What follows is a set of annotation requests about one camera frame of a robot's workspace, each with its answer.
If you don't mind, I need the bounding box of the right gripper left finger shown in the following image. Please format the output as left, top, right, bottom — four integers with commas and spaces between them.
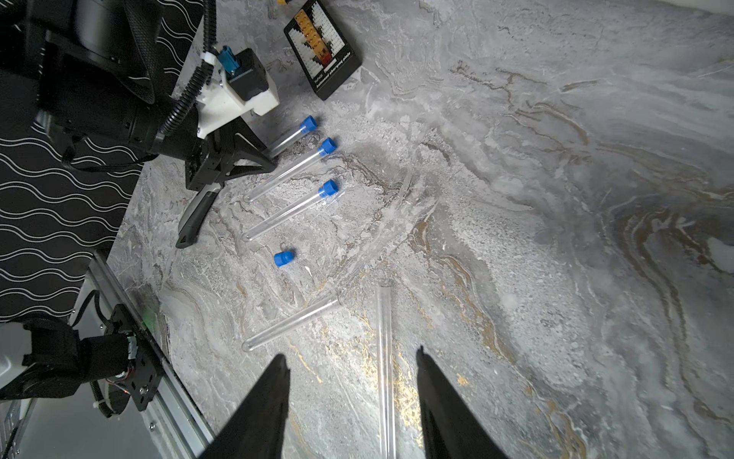
199, 354, 291, 458

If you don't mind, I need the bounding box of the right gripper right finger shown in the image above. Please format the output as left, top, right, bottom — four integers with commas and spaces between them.
416, 346, 508, 458

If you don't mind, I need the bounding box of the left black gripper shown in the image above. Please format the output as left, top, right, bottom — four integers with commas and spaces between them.
175, 118, 277, 249

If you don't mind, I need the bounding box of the clear test tube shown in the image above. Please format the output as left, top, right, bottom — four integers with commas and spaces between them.
246, 138, 338, 203
376, 280, 397, 458
244, 179, 340, 241
242, 295, 340, 352
264, 116, 318, 159

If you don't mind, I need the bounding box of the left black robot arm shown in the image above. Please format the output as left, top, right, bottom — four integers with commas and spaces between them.
1, 1, 278, 249

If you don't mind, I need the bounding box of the blue stopper left lone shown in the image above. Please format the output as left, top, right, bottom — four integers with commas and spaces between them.
273, 249, 296, 268

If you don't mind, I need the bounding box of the aluminium front rail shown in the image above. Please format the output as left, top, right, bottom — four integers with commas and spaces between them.
70, 251, 214, 458

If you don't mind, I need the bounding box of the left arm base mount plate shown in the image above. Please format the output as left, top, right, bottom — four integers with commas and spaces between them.
105, 303, 164, 411

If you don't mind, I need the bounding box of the black battery pack with cable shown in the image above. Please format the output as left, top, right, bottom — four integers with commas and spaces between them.
283, 0, 362, 101

